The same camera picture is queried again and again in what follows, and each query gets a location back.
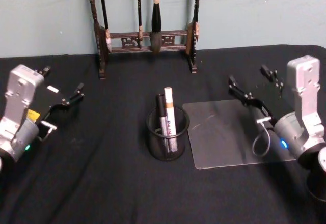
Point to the black mesh pen cup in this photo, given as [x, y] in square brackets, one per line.
[163, 152]

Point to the silver marker with black cap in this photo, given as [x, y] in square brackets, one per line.
[161, 107]

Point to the dark wooden brush rack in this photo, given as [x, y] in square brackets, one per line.
[142, 34]

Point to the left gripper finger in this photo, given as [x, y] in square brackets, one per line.
[75, 95]
[45, 70]

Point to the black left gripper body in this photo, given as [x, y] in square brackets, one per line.
[48, 98]

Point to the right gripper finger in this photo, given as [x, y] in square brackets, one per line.
[274, 79]
[239, 91]

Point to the clear plastic sheet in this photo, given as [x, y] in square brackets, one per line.
[219, 137]

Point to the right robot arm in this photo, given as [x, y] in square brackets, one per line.
[303, 86]

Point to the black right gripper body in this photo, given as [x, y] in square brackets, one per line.
[276, 104]

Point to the black table cloth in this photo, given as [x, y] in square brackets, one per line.
[114, 183]

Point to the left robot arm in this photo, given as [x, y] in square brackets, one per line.
[19, 86]

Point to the white paint marker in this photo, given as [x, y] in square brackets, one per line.
[169, 112]

